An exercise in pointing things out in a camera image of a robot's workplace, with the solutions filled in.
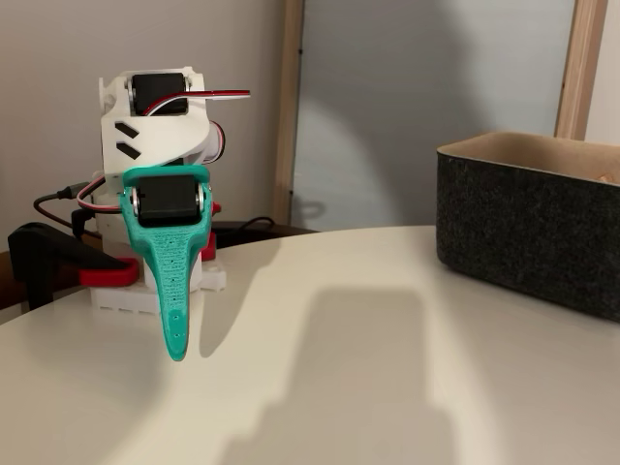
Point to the frosted grey panel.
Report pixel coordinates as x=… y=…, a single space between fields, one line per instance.
x=412 y=97

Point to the white studded base plate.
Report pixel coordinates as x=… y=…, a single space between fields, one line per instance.
x=116 y=298

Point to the black clamp red pad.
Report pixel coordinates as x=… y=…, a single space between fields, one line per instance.
x=210 y=247
x=43 y=252

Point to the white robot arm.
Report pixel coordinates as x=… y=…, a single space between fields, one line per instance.
x=160 y=135

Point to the dark grey felt basket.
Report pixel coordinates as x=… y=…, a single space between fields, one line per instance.
x=523 y=227

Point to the wooden shelf frame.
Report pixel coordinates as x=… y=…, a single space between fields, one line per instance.
x=288 y=97

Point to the teal gripper black servo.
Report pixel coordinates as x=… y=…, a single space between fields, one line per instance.
x=166 y=200

